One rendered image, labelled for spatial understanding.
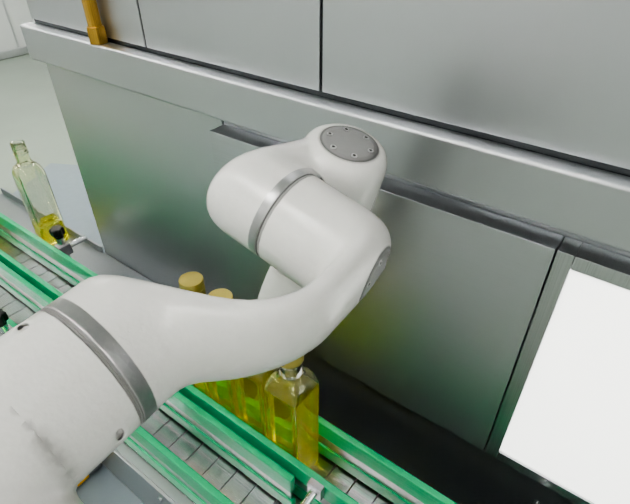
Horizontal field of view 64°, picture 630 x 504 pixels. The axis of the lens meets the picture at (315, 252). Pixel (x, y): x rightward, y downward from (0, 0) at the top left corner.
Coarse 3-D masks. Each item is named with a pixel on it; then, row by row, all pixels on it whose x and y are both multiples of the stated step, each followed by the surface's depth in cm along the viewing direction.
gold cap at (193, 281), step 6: (180, 276) 69; (186, 276) 69; (192, 276) 69; (198, 276) 69; (180, 282) 68; (186, 282) 68; (192, 282) 68; (198, 282) 68; (180, 288) 68; (186, 288) 67; (192, 288) 68; (198, 288) 68; (204, 288) 70
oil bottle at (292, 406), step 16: (304, 368) 65; (272, 384) 64; (288, 384) 63; (304, 384) 64; (272, 400) 65; (288, 400) 63; (304, 400) 64; (272, 416) 68; (288, 416) 65; (304, 416) 66; (272, 432) 70; (288, 432) 67; (304, 432) 68; (288, 448) 69; (304, 448) 70; (304, 464) 73
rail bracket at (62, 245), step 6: (54, 228) 106; (60, 228) 106; (54, 234) 105; (60, 234) 106; (60, 240) 107; (78, 240) 111; (84, 240) 112; (54, 246) 108; (60, 246) 107; (66, 246) 108; (72, 246) 110; (66, 252) 108; (72, 252) 110
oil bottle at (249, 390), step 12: (264, 372) 66; (240, 384) 69; (252, 384) 67; (264, 384) 66; (240, 396) 71; (252, 396) 69; (264, 396) 68; (240, 408) 73; (252, 408) 71; (264, 408) 69; (252, 420) 73; (264, 420) 71; (264, 432) 72
